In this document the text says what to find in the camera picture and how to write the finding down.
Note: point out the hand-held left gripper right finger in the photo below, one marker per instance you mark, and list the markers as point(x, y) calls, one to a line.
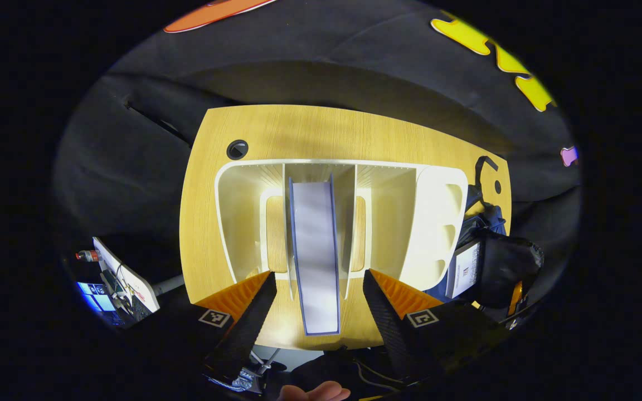
point(390, 334)

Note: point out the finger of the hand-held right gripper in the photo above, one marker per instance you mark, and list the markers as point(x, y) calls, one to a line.
point(516, 298)

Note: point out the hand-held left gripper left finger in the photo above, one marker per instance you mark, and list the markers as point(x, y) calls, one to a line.
point(248, 328)

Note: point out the blue schoolbag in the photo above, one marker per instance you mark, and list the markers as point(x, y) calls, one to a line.
point(510, 262)

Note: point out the grey patterned cover book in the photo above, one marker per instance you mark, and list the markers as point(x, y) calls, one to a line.
point(466, 270)

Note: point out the blue edged white book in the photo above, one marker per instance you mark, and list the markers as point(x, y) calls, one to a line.
point(315, 250)

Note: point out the white plastic bookshelf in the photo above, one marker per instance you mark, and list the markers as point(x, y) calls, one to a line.
point(438, 223)

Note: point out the grey table leg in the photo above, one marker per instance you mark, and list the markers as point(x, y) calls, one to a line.
point(168, 285)

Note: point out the white board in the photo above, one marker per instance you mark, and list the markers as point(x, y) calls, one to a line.
point(131, 278)

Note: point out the lit computer screen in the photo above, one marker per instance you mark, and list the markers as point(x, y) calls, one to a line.
point(95, 298)

